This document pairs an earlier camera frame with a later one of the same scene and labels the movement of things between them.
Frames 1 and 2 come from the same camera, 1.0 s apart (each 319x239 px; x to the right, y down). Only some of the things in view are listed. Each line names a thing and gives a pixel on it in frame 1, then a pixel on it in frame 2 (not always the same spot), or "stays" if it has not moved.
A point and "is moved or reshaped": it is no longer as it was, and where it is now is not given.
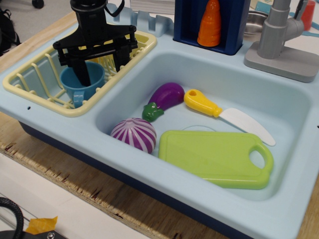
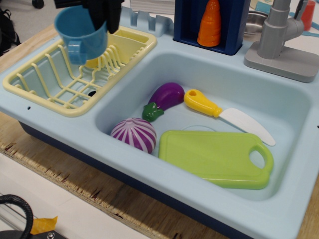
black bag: [9, 38] stays
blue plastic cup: [79, 93] is moved or reshaped
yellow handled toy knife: [197, 102] stays
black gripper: [94, 37] -> [101, 11]
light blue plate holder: [159, 26] stays
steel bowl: [253, 27] stays
